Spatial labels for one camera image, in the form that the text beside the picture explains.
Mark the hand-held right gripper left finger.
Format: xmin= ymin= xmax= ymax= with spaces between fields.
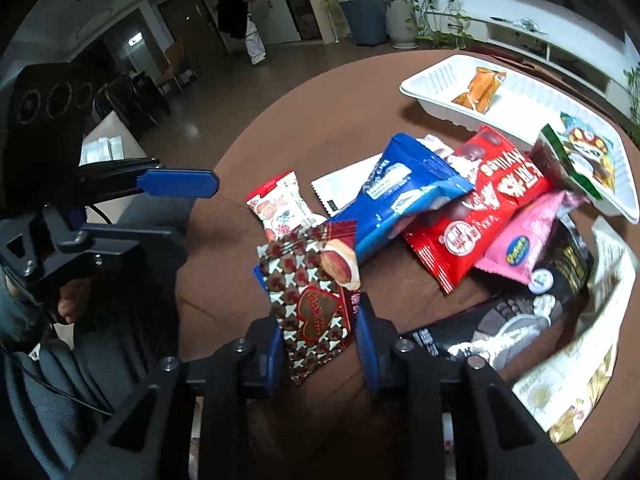
xmin=65 ymin=316 xmax=286 ymax=480

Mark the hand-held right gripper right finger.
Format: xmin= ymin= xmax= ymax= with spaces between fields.
xmin=352 ymin=292 xmax=581 ymax=480

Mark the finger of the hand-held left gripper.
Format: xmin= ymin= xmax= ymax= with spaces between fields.
xmin=42 ymin=205 xmax=188 ymax=286
xmin=77 ymin=158 xmax=220 ymax=206

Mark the brown heart-print snack packet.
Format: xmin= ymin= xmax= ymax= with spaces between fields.
xmin=255 ymin=220 xmax=362 ymax=387

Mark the white strawberry-print snack packet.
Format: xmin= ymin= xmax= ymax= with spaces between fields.
xmin=246 ymin=170 xmax=328 ymax=242

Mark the blue snack packet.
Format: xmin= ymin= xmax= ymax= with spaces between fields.
xmin=327 ymin=132 xmax=476 ymax=266

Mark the plain white snack packet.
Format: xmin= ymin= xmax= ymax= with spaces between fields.
xmin=311 ymin=152 xmax=386 ymax=218

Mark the red snack packet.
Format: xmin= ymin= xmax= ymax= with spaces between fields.
xmin=404 ymin=125 xmax=556 ymax=295

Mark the cartoon-print snack packet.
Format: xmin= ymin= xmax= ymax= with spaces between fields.
xmin=537 ymin=111 xmax=618 ymax=202

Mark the white plastic tray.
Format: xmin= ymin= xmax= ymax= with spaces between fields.
xmin=399 ymin=54 xmax=640 ymax=225

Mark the person's left hand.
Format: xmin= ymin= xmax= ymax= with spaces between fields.
xmin=56 ymin=277 xmax=96 ymax=323

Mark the white side table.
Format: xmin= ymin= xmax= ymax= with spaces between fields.
xmin=80 ymin=110 xmax=148 ymax=166

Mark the person's grey clothing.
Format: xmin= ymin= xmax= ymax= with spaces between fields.
xmin=0 ymin=195 xmax=201 ymax=480

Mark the dark dining furniture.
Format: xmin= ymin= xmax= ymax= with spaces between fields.
xmin=95 ymin=70 xmax=171 ymax=126

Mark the wooden chair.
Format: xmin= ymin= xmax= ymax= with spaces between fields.
xmin=155 ymin=40 xmax=198 ymax=93

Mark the black cookie-picture snack packet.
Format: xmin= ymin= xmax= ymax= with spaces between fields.
xmin=399 ymin=292 xmax=588 ymax=372

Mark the brown door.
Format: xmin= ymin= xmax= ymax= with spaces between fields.
xmin=157 ymin=0 xmax=226 ymax=56

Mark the pink snack packet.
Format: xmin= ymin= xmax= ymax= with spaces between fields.
xmin=472 ymin=190 xmax=591 ymax=287

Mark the cream gold snack packet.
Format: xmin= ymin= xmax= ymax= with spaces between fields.
xmin=510 ymin=215 xmax=640 ymax=445

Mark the black gold-print snack packet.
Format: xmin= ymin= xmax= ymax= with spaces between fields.
xmin=527 ymin=215 xmax=596 ymax=296

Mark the white purple snack packet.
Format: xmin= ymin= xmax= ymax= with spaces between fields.
xmin=416 ymin=133 xmax=483 ymax=181

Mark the dark blue plant pot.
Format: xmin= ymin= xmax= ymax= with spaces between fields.
xmin=339 ymin=0 xmax=390 ymax=46

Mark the white plant pot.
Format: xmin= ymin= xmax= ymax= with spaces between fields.
xmin=385 ymin=0 xmax=418 ymax=50

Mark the orange snack packet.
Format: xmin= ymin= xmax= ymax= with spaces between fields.
xmin=451 ymin=66 xmax=507 ymax=114

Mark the trailing pothos plant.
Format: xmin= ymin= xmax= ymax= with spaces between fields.
xmin=415 ymin=0 xmax=476 ymax=51

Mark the white low cabinet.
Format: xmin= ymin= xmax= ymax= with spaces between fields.
xmin=425 ymin=12 xmax=626 ymax=106

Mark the trailing vine plant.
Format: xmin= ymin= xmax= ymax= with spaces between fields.
xmin=622 ymin=65 xmax=640 ymax=141

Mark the black cable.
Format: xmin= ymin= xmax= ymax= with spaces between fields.
xmin=0 ymin=342 xmax=115 ymax=417

